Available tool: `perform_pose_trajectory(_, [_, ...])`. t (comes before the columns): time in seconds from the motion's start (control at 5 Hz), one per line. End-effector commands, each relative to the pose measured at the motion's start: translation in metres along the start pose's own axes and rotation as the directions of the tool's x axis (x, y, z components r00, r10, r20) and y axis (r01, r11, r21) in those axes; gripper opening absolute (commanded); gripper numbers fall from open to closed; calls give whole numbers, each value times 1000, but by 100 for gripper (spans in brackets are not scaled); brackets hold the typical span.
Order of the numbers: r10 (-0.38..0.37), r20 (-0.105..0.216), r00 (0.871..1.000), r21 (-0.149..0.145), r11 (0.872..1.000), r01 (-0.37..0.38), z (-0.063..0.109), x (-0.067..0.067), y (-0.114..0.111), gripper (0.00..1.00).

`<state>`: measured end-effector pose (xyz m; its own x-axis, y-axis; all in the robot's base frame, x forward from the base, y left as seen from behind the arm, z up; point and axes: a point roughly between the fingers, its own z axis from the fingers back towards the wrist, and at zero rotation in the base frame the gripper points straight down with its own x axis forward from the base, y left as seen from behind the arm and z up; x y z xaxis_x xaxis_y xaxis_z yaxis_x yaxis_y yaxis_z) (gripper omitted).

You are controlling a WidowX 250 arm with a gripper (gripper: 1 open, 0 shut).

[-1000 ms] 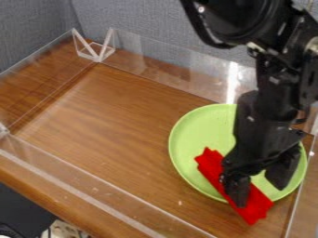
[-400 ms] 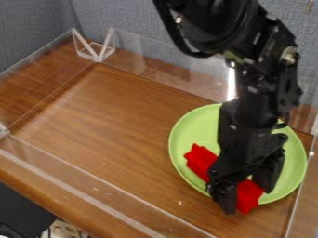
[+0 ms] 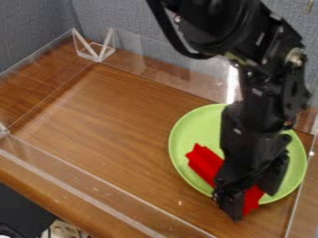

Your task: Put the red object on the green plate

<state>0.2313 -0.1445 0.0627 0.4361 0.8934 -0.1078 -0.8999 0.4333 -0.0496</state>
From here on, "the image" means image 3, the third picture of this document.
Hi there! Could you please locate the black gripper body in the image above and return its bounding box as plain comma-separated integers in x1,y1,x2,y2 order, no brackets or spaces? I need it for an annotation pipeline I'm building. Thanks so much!
214,104,292,197

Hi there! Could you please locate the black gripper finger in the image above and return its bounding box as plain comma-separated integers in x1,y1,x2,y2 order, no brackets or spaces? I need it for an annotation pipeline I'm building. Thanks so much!
216,191,246,221
257,152,291,196

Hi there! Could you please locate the red rectangular block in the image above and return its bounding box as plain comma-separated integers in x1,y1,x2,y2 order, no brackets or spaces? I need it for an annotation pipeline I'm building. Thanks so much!
186,143,265,215

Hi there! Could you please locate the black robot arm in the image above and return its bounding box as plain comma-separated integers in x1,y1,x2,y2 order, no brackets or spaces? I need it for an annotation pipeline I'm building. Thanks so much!
146,0,311,221

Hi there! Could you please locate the green round plate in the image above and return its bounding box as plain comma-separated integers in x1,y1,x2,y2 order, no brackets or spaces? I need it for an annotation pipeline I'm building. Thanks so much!
169,104,308,205

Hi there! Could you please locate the white power strip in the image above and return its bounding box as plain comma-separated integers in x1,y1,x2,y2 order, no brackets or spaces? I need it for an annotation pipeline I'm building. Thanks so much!
41,219,91,238

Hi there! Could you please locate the black box under table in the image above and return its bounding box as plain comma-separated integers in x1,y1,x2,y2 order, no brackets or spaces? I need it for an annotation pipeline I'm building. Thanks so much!
0,183,58,238

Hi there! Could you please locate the clear acrylic enclosure wall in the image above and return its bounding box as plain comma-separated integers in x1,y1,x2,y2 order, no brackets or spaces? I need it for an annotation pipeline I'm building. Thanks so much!
0,29,318,238

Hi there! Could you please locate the clear acrylic corner bracket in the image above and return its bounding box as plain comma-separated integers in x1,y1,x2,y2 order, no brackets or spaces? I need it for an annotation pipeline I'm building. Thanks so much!
71,29,116,63

